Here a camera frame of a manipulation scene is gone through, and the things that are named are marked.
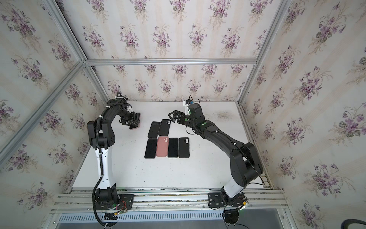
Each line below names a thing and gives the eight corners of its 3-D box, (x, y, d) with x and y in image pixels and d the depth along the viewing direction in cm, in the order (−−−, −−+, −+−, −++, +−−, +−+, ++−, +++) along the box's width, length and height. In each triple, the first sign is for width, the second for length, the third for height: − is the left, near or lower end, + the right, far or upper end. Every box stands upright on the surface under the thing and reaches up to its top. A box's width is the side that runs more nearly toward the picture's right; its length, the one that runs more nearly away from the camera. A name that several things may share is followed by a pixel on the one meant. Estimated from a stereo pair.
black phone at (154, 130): (148, 137, 101) (147, 136, 100) (151, 122, 110) (150, 121, 108) (158, 137, 101) (158, 136, 100) (160, 123, 110) (160, 121, 108)
